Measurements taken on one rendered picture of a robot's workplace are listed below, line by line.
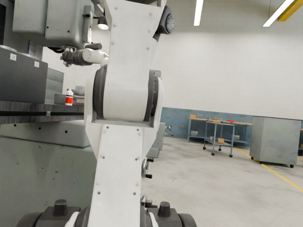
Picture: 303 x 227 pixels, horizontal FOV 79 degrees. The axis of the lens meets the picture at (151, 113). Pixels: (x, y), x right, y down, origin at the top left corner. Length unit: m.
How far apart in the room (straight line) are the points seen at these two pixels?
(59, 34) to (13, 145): 0.65
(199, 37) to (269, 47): 2.59
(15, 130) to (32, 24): 0.59
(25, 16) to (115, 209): 1.16
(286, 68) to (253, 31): 1.84
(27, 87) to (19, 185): 0.57
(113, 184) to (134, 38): 0.35
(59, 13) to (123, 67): 0.83
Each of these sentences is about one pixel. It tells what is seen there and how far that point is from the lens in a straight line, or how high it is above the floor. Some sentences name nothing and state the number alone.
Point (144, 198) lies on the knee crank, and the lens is 0.95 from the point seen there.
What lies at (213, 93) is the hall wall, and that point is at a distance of 7.64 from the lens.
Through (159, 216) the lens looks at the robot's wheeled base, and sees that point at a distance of 0.73.
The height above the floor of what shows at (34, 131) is 0.81.
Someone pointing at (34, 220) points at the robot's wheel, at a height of 0.60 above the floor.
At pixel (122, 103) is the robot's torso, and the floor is 0.99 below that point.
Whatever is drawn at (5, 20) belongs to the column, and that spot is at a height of 1.42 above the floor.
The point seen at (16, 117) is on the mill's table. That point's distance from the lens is 0.84.
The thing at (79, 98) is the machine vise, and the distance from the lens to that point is 1.30.
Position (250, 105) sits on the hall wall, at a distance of 7.91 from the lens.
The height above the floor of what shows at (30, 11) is 1.46.
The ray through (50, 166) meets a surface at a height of 0.64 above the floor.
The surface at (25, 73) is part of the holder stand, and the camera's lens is 0.91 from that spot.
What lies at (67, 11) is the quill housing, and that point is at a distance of 1.23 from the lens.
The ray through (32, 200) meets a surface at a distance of 1.23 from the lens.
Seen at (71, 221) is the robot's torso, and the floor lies 0.74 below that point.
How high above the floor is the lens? 0.97
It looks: 1 degrees down
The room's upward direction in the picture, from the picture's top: 6 degrees clockwise
